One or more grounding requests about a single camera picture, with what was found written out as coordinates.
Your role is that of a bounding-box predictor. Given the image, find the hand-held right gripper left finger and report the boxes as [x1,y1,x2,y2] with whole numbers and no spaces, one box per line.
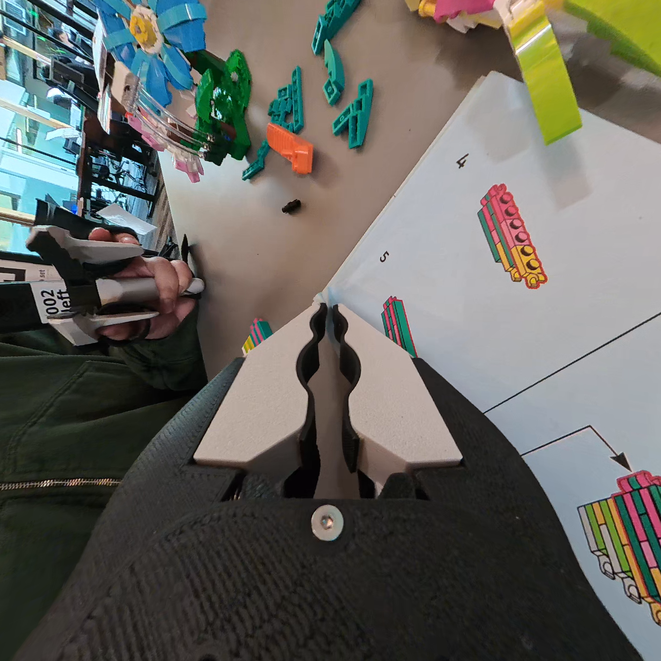
[192,302,328,489]

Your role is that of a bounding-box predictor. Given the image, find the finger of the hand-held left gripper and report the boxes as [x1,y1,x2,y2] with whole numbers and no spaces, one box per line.
[26,225,146,266]
[48,310,162,348]

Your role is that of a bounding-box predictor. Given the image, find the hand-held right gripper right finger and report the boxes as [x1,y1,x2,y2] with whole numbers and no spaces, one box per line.
[332,304,464,490]

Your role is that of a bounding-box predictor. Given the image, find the small striped lego assembly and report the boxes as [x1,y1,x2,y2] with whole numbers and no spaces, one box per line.
[241,317,274,357]

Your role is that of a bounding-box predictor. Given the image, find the pink lego flower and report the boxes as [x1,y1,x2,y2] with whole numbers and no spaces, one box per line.
[125,113,206,185]

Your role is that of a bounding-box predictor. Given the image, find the lego instruction booklet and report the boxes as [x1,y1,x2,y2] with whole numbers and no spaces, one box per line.
[314,70,661,661]

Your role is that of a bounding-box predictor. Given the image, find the clear plastic lego stems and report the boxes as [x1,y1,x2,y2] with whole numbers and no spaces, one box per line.
[123,77,220,156]

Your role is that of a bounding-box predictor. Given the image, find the white and brown lego assembly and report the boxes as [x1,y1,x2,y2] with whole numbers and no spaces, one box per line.
[93,21,141,136]

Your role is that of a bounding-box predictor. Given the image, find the green lego plant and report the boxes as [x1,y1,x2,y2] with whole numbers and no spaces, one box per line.
[192,49,255,167]

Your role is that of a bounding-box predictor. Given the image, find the blue lego flower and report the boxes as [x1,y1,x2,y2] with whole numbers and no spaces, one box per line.
[94,0,208,107]

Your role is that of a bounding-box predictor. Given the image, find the group of teal lego pieces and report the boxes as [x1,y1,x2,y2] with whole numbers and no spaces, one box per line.
[241,0,376,182]

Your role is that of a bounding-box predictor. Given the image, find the lime green curved lego piece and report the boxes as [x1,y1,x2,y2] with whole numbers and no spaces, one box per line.
[507,0,584,146]

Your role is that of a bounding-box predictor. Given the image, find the pink yellow white lego assembly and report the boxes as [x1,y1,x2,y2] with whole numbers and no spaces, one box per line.
[404,0,518,35]

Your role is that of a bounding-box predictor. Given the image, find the large lime green lego piece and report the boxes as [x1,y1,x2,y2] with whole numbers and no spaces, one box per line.
[562,0,661,79]

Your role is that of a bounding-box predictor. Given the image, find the person's left hand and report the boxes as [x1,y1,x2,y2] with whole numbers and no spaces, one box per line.
[88,227,200,343]

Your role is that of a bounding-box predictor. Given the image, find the black metal shelf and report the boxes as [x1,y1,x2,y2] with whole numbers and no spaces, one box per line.
[76,93,162,218]

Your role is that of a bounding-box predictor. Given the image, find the dark green jacket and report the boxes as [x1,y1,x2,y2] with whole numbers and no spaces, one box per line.
[0,323,243,661]

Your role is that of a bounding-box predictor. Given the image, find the orange brick separator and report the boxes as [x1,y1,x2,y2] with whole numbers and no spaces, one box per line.
[266,122,315,175]

